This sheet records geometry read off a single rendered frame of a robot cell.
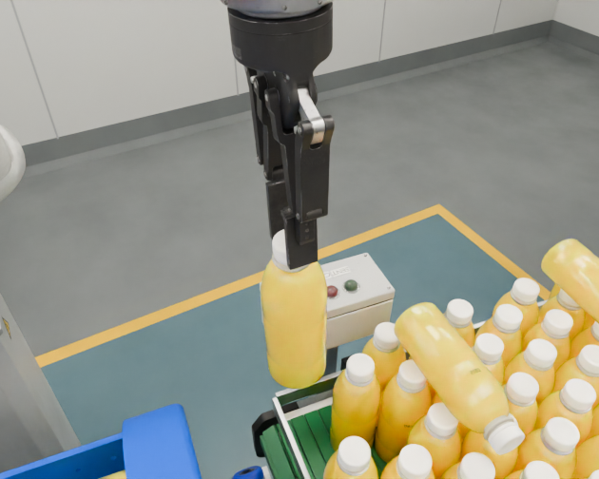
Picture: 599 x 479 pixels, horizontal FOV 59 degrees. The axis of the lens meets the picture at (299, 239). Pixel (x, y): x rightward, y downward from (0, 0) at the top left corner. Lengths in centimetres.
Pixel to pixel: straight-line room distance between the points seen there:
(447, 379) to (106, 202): 255
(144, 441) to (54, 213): 256
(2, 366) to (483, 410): 87
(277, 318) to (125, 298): 194
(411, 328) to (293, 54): 46
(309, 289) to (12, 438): 92
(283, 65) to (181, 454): 37
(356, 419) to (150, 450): 34
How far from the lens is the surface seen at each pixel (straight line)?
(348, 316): 87
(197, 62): 349
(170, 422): 60
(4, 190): 117
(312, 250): 50
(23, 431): 132
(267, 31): 38
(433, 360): 72
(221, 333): 224
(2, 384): 120
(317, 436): 94
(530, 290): 93
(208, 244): 264
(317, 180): 42
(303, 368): 62
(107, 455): 75
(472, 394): 69
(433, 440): 75
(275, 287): 54
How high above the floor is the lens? 172
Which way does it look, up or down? 41 degrees down
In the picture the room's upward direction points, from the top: straight up
